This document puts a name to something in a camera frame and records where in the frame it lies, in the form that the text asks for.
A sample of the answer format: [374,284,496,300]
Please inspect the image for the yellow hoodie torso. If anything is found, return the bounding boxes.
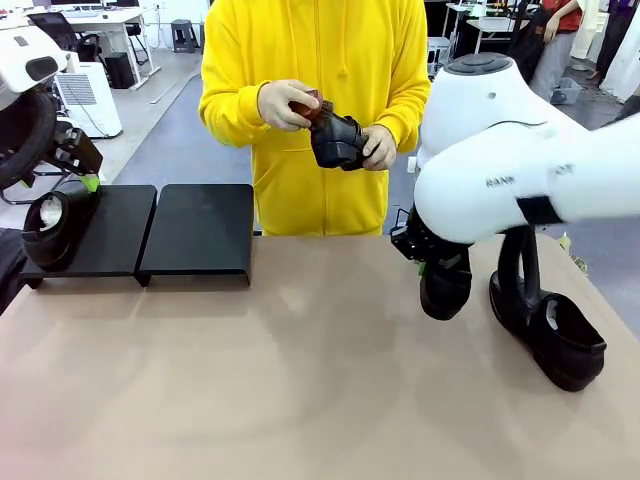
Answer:
[198,0,432,237]

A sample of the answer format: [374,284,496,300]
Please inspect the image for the background person dark trousers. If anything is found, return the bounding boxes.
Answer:
[604,94,640,126]

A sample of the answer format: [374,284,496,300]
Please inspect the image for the dark hanging garment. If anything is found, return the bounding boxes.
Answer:
[597,0,635,84]

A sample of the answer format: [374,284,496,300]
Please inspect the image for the black cloth cover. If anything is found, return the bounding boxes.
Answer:
[0,227,26,314]

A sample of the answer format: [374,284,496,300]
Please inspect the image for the black hanging apron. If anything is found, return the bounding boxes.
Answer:
[509,4,551,86]

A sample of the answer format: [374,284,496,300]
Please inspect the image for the grey step stool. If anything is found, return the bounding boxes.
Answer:
[171,18,201,54]

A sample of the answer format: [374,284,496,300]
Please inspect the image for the green yellow tape scrap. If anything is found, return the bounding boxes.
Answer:
[559,232,592,274]

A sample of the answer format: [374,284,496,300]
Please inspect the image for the mannequin with red top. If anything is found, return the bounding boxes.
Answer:
[529,0,586,101]

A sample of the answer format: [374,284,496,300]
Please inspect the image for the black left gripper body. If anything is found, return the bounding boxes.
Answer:
[47,127,105,177]

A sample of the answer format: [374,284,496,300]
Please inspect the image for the black metal shoe stand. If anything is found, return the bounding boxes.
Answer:
[19,184,159,290]
[137,183,255,288]

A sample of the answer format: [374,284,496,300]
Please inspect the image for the black leather dress shoe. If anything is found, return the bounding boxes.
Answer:
[310,99,374,171]
[22,185,104,272]
[418,244,474,321]
[488,272,608,393]

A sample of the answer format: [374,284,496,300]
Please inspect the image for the reddish brown shoe brush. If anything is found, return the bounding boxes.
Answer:
[292,88,334,129]

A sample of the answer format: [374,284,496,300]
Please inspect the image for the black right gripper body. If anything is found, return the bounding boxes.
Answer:
[389,208,470,265]

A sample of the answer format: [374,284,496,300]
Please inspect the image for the person's left hand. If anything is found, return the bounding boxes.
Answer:
[360,124,399,171]

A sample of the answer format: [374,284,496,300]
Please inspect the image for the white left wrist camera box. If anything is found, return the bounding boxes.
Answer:
[19,49,69,94]

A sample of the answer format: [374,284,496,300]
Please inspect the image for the white computer case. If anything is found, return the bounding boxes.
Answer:
[427,37,452,71]

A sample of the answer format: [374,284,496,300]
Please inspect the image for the black computer tower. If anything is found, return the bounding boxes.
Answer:
[104,52,135,90]

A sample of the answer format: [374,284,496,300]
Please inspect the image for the black mesh office chair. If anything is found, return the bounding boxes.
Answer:
[27,12,104,64]

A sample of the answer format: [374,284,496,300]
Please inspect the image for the white office desk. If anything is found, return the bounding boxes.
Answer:
[49,7,161,91]

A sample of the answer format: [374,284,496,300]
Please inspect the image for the large white table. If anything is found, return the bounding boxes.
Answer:
[514,82,626,134]

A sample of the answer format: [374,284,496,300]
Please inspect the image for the yellow sleeved right forearm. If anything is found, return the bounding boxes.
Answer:
[198,82,271,149]

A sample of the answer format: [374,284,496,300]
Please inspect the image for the yellow sleeved left forearm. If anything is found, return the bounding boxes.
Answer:
[377,74,432,151]

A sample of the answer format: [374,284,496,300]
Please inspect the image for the grey plastic bin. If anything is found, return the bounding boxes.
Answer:
[549,77,584,105]

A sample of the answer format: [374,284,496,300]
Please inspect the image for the person's right hand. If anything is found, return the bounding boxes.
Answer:
[258,79,321,132]

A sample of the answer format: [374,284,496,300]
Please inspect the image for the white air purifier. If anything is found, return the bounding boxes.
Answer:
[54,60,124,140]

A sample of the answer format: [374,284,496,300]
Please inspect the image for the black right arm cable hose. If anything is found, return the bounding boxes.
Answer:
[494,224,544,326]

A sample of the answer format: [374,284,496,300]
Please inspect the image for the cream hanging garment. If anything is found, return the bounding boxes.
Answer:
[569,0,614,60]

